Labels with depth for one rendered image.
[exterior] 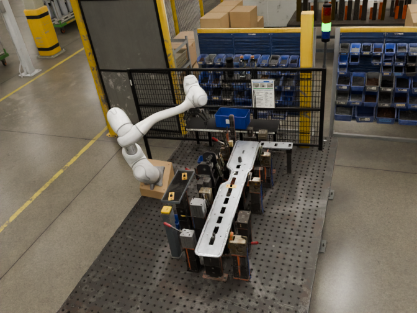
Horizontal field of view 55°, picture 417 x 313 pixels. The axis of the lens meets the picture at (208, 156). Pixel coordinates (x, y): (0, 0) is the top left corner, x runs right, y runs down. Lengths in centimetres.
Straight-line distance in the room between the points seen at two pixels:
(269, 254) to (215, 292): 49
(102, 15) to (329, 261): 386
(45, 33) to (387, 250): 857
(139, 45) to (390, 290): 383
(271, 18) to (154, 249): 733
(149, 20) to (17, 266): 308
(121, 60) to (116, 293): 334
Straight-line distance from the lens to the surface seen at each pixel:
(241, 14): 750
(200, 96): 267
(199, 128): 388
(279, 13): 961
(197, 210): 288
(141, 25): 513
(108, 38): 547
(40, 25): 1029
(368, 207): 451
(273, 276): 289
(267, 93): 378
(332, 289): 375
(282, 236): 314
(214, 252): 266
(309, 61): 366
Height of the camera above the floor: 296
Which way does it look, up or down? 34 degrees down
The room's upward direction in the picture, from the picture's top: 8 degrees counter-clockwise
